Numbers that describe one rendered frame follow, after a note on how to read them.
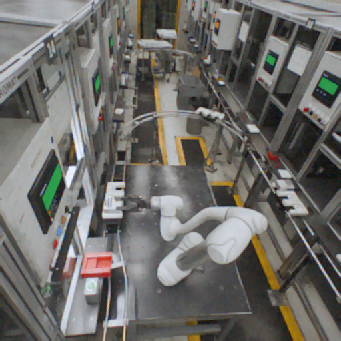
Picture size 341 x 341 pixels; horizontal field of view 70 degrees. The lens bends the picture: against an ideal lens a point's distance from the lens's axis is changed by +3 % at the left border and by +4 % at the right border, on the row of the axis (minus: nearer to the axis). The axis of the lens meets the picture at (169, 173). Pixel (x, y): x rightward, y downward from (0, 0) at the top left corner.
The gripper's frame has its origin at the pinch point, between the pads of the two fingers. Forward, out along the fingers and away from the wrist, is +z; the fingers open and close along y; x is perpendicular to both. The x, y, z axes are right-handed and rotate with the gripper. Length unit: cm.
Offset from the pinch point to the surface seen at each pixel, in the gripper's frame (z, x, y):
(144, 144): -19, -237, -111
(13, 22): 47, -37, 88
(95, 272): 11.0, 36.5, -15.9
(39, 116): 23, 23, 72
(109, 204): 9.6, -17.8, -19.6
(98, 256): 11.0, 26.8, -15.9
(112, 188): 10.1, -39.5, -24.0
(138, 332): -14, 46, -87
